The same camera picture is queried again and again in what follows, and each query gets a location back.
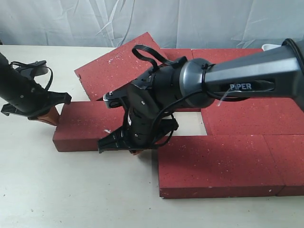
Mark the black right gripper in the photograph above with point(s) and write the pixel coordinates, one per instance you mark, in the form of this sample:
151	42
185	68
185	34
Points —
147	120

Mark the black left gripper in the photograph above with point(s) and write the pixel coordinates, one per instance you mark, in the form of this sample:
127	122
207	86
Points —
29	99

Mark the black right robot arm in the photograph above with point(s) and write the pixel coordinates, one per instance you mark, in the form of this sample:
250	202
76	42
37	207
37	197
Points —
278	72

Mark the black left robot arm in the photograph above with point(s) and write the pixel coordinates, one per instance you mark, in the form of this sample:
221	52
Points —
8	73

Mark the red brick front large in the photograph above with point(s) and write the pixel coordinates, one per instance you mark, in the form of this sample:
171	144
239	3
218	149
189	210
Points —
217	167

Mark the red brick right third row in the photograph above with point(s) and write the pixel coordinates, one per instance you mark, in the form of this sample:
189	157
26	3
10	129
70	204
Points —
268	116

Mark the pale blue backdrop curtain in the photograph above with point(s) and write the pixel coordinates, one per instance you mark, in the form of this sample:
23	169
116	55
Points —
171	23

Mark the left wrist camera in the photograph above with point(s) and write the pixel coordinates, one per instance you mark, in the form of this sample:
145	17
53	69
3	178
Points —
31	70

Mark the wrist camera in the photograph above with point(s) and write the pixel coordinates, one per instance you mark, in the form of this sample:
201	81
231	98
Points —
31	70
116	98

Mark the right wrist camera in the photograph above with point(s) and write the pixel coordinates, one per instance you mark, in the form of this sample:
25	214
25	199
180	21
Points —
116	98

